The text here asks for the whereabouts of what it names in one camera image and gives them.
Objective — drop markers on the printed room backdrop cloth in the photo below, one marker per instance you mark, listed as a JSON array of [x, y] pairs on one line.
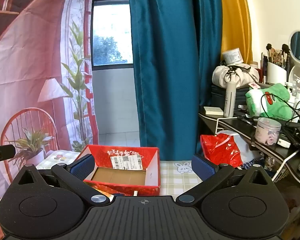
[[27, 67]]

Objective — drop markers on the white pump bottle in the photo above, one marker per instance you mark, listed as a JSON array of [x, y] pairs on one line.
[[295, 97]]

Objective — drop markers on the white spray bottle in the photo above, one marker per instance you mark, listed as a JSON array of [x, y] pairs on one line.
[[229, 100]]

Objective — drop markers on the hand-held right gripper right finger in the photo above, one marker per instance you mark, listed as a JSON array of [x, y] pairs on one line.
[[203, 167]]

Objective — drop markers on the black desk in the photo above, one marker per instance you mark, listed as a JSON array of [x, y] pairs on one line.
[[240, 125]]

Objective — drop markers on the small beige box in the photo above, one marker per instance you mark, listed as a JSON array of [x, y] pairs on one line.
[[213, 110]]

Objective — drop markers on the red cardboard box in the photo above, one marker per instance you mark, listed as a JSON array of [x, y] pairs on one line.
[[150, 160]]

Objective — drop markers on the yellow curtain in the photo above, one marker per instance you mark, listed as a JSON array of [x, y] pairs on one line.
[[233, 17]]

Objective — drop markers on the white labelled jar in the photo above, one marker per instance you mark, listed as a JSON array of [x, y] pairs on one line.
[[232, 56]]

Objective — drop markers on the green plush toy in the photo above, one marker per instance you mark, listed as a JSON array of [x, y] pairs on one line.
[[277, 105]]

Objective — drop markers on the red plastic bag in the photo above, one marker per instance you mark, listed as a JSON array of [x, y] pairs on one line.
[[220, 150]]

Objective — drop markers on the white brush holder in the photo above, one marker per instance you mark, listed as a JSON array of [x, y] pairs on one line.
[[276, 73]]

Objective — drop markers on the black zip case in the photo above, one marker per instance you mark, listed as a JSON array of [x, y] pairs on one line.
[[217, 97]]

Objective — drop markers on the black framed window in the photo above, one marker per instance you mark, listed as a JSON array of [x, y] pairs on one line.
[[110, 42]]

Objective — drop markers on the bunch of makeup brushes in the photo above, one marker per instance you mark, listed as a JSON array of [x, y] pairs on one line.
[[277, 55]]

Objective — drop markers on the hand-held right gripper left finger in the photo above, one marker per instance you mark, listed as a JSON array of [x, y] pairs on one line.
[[82, 168]]

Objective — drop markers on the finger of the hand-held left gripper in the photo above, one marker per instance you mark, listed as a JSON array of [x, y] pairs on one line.
[[3, 153]]

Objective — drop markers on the teal curtain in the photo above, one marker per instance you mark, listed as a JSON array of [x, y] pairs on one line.
[[170, 67]]

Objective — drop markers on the round white vanity mirror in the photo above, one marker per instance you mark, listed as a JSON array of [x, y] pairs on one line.
[[298, 42]]

